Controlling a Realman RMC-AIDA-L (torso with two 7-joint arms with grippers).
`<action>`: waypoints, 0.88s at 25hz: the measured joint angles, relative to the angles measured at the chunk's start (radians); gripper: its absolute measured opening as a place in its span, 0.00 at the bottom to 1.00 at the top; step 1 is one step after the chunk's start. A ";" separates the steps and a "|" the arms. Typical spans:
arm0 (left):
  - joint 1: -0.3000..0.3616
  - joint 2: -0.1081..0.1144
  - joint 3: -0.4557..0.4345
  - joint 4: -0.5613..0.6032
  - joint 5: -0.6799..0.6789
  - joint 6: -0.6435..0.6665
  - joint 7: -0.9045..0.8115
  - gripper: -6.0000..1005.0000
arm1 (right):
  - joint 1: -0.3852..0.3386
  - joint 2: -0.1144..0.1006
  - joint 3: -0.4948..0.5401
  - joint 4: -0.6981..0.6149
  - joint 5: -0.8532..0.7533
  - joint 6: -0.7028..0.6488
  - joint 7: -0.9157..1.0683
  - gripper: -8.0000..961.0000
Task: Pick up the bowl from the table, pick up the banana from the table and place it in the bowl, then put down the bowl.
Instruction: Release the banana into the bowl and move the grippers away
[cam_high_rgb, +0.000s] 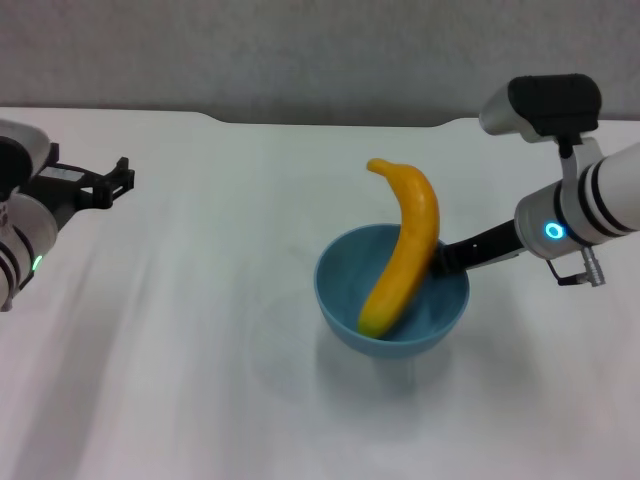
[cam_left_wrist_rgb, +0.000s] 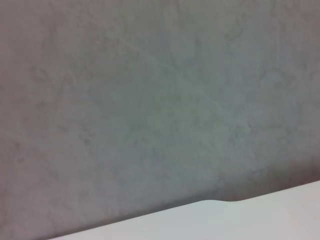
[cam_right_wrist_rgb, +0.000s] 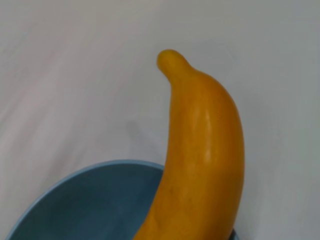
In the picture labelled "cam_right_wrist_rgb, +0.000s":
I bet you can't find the yellow banana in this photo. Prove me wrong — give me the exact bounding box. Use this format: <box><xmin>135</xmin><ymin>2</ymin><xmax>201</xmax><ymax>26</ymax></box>
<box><xmin>133</xmin><ymin>48</ymin><xmax>246</xmax><ymax>240</ymax></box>

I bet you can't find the blue bowl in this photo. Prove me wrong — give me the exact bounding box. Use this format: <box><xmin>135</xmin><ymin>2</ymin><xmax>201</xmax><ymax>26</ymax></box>
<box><xmin>4</xmin><ymin>159</ymin><xmax>239</xmax><ymax>240</ymax></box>

